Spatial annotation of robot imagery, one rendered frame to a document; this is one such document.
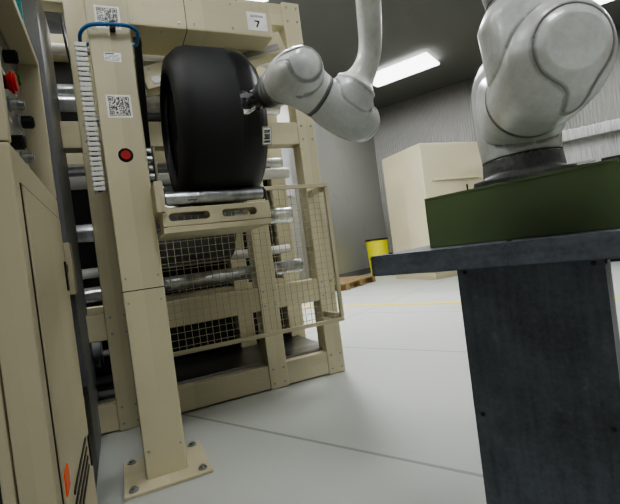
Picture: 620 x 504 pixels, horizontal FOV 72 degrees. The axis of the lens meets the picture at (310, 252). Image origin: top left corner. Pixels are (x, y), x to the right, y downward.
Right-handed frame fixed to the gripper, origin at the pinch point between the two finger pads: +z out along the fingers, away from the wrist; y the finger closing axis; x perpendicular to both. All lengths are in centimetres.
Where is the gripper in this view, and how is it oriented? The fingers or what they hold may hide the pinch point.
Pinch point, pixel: (249, 106)
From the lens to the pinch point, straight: 133.2
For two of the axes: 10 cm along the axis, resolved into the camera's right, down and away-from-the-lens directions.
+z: -4.2, -0.9, 9.0
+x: 0.7, 9.9, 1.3
